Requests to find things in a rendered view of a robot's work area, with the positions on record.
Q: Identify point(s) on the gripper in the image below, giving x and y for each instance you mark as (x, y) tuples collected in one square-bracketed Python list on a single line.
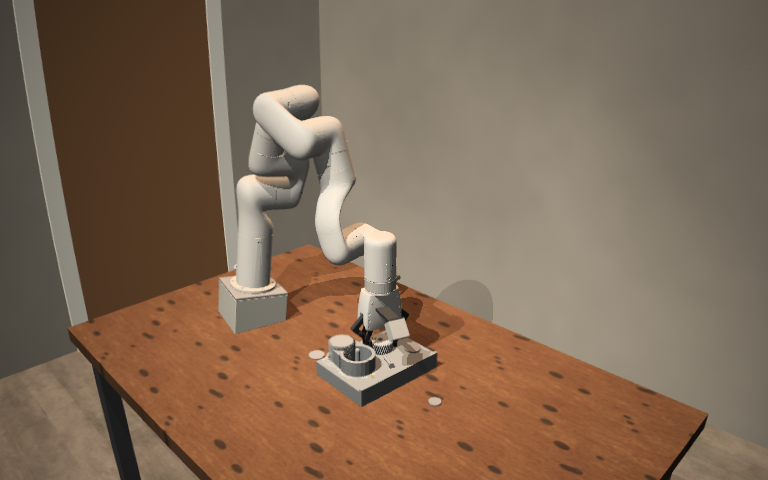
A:
[(367, 314)]

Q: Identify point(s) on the white toothed gear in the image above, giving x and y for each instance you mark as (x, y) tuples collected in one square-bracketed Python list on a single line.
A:
[(381, 347)]

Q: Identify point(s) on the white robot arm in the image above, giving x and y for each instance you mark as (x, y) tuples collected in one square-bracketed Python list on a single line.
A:
[(281, 184)]

